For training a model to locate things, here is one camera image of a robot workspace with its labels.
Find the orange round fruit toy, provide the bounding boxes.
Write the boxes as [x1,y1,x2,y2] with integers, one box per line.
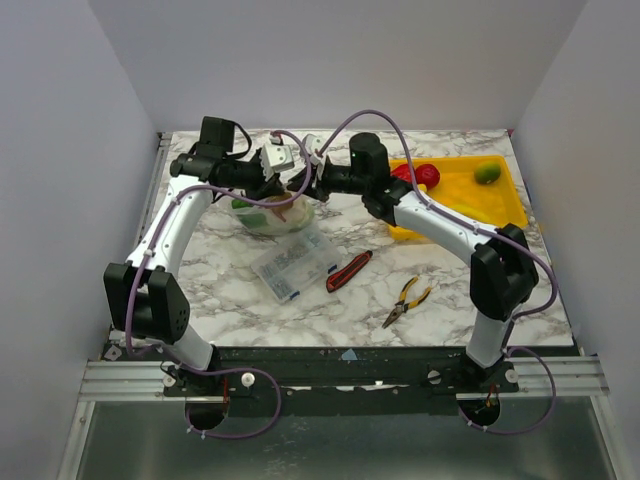
[270,193,295,210]

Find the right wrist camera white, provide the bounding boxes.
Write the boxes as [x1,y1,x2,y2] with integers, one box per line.
[303,134,327,176]

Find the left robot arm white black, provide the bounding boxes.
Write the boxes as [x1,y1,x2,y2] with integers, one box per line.
[103,117,284,395]

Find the clear screw organizer box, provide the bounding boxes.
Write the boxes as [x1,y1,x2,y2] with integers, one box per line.
[251,224,342,303]

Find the green bell pepper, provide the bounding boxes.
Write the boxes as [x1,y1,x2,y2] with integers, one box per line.
[231,199,253,210]

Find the yellow handled pliers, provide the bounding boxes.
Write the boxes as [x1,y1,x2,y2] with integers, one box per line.
[382,276,432,329]

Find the yellow banana toy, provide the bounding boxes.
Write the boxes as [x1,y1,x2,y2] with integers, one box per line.
[451,204,493,224]

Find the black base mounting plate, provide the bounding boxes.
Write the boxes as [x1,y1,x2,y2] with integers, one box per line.
[163,347,519,417]

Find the red bell pepper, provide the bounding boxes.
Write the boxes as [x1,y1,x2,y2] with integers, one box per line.
[391,164,412,183]

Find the aluminium extrusion rail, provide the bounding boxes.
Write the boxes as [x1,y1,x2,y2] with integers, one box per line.
[79,356,609,402]

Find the red chili pepper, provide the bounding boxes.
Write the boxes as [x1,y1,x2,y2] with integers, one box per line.
[271,206,289,222]

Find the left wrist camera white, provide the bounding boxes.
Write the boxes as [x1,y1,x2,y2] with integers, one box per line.
[259,134,295,180]

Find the red black utility knife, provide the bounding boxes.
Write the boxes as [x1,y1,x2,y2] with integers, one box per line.
[325,250,373,293]

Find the red tomato toy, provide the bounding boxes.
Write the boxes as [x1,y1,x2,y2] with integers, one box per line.
[415,164,441,189]

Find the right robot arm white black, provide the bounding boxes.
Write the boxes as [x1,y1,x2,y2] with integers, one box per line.
[289,133,539,392]

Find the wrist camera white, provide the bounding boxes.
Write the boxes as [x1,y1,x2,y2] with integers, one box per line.
[303,134,327,176]
[259,134,295,180]

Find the clear zip top bag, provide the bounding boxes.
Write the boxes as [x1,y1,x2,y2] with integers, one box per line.
[230,196,315,236]

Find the yellow plastic tray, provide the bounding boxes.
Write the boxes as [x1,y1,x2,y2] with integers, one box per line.
[413,155,528,229]

